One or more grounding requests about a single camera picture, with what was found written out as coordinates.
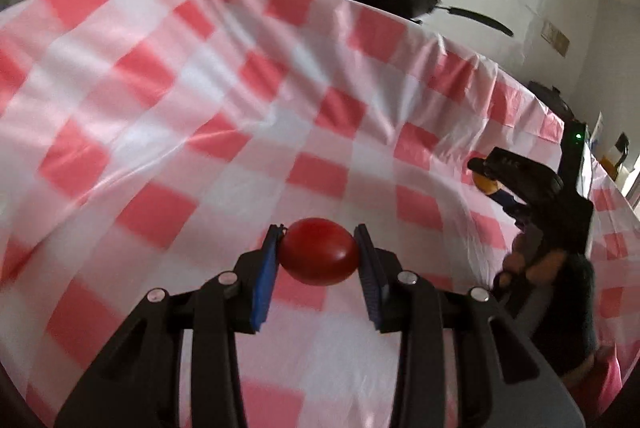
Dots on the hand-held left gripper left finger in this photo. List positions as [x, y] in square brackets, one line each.
[262, 288]

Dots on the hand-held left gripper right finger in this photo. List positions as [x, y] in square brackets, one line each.
[372, 293]

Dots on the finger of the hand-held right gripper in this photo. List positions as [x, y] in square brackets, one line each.
[512, 205]
[520, 175]

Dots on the medium mandarin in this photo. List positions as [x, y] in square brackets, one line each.
[484, 183]

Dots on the medium red tomato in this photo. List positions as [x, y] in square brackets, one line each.
[320, 250]

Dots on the person's right hand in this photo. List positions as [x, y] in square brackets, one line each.
[515, 258]

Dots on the dark round pot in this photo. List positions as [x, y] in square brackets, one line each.
[552, 101]

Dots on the person's red clothing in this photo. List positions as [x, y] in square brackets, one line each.
[607, 375]

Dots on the red white checked tablecloth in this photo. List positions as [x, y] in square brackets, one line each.
[150, 108]

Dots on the beige wall socket plate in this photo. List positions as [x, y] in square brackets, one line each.
[555, 37]

